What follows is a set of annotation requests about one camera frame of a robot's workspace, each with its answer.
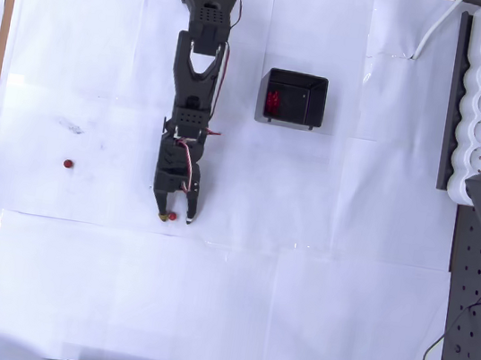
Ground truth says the black square bin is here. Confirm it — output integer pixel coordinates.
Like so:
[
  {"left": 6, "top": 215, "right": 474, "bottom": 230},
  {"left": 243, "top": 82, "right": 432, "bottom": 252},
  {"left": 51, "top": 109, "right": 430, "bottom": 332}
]
[{"left": 253, "top": 65, "right": 331, "bottom": 133}]

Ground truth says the white power cable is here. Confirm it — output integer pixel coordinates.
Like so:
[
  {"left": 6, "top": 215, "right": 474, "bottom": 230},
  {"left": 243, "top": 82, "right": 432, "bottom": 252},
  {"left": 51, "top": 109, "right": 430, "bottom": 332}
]
[{"left": 409, "top": 0, "right": 468, "bottom": 67}]

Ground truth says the taped white paper cover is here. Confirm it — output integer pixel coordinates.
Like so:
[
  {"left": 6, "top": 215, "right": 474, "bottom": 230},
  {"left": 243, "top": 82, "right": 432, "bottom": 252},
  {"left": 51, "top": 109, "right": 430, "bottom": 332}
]
[{"left": 0, "top": 0, "right": 481, "bottom": 360}]

